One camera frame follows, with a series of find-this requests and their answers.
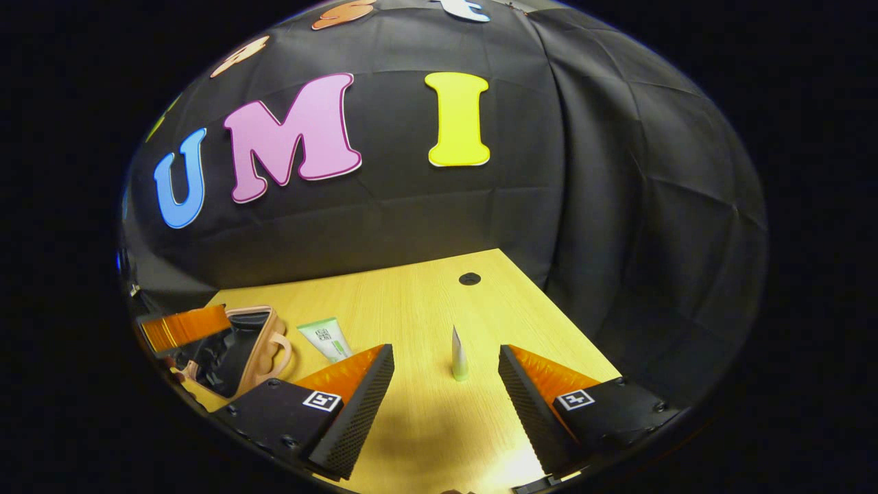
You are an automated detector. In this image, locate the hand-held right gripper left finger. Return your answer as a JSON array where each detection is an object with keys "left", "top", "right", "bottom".
[{"left": 226, "top": 344, "right": 395, "bottom": 481}]

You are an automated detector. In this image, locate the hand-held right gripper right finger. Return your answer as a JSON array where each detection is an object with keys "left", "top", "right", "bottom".
[{"left": 499, "top": 345, "right": 687, "bottom": 478}]

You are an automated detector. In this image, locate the pink suitcase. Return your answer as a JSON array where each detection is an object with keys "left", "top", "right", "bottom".
[{"left": 168, "top": 305, "right": 294, "bottom": 400}]

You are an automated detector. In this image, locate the white tube with green stripe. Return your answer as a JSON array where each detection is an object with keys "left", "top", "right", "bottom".
[{"left": 297, "top": 318, "right": 354, "bottom": 363}]

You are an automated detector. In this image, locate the slim white green-capped tube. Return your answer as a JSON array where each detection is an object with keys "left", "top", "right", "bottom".
[{"left": 451, "top": 325, "right": 470, "bottom": 382}]

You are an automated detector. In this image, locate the black backdrop cloth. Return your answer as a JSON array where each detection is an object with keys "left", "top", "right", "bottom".
[{"left": 120, "top": 0, "right": 768, "bottom": 412}]

